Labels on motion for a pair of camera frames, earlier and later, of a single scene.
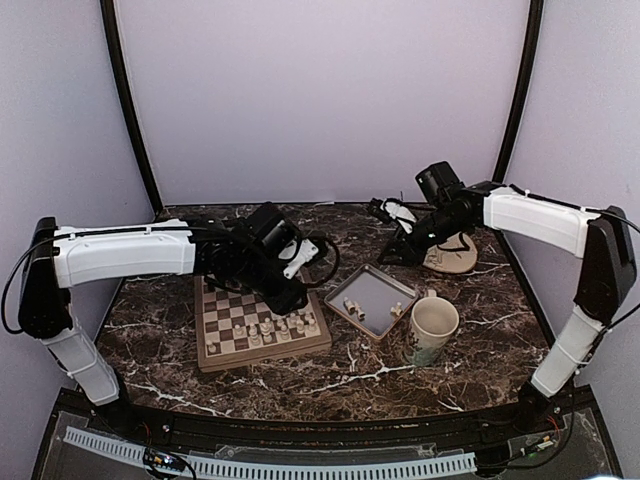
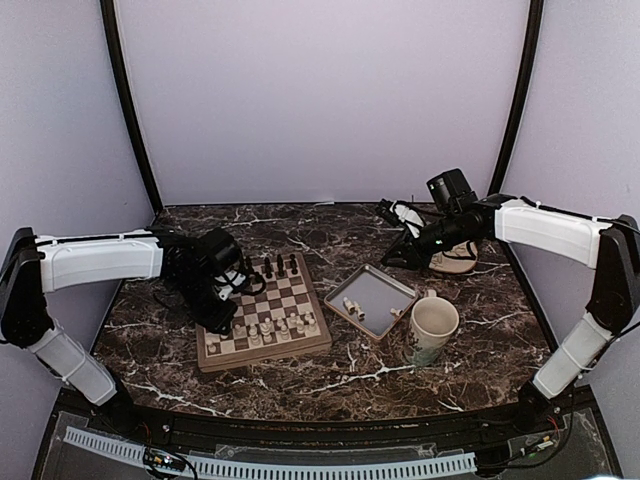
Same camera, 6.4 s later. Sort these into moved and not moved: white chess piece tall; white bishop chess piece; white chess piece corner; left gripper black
Moved: left gripper black
Not moved: white bishop chess piece; white chess piece corner; white chess piece tall
